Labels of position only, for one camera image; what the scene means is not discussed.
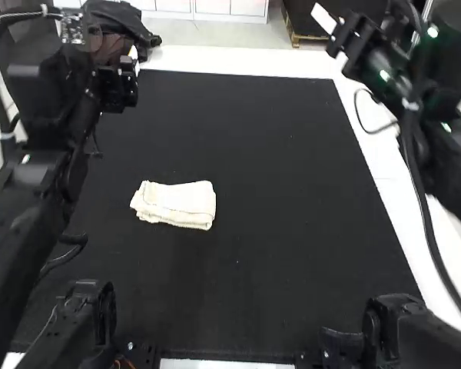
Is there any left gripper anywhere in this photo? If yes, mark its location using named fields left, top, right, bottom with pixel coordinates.
left=97, top=55, right=141, bottom=115

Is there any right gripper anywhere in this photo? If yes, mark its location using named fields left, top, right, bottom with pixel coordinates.
left=310, top=2, right=388, bottom=78

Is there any pale towel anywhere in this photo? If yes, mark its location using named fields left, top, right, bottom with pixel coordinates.
left=129, top=178, right=218, bottom=232

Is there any black crate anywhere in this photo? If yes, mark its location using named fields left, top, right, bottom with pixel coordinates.
left=283, top=0, right=355, bottom=39

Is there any wooden pallet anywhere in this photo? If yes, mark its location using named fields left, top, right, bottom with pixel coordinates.
left=281, top=7, right=333, bottom=49

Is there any grey cupboard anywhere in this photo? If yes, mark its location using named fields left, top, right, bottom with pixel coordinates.
left=194, top=0, right=270, bottom=22
left=140, top=0, right=195, bottom=19

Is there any black mat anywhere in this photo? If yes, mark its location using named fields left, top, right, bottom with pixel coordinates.
left=9, top=68, right=426, bottom=364

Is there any black cable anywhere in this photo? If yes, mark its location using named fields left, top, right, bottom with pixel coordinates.
left=353, top=87, right=403, bottom=136
left=401, top=107, right=461, bottom=332
left=39, top=231, right=90, bottom=278

